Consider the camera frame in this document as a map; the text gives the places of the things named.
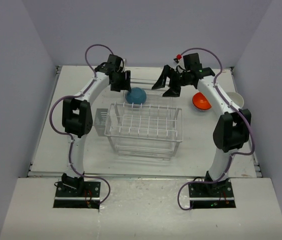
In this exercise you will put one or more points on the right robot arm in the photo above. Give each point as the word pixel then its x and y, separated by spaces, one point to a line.
pixel 232 128

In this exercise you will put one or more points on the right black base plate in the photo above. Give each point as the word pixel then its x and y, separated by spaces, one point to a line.
pixel 211 196

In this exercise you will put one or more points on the blue white patterned bowl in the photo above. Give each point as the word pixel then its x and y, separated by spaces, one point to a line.
pixel 201 110

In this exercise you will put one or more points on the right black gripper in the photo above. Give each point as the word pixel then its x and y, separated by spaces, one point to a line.
pixel 174 91

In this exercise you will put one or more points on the small orange plastic bowl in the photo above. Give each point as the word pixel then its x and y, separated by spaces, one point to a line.
pixel 200 101

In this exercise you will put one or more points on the blue plastic bowl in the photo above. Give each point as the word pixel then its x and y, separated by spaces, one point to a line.
pixel 136 96

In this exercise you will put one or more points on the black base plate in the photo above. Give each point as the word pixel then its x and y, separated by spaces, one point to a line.
pixel 211 196
pixel 87 197

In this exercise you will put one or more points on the white wire dish rack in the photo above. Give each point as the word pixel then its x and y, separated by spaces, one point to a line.
pixel 153 129

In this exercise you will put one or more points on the clear plastic cutlery holder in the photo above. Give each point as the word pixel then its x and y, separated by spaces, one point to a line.
pixel 100 121

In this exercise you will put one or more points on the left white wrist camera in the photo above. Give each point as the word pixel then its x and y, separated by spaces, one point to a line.
pixel 124 63

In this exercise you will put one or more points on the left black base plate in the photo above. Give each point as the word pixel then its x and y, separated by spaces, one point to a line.
pixel 87 197

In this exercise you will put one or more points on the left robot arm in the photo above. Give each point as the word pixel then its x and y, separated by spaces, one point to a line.
pixel 77 118

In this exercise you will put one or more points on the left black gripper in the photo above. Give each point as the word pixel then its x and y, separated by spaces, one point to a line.
pixel 125 85

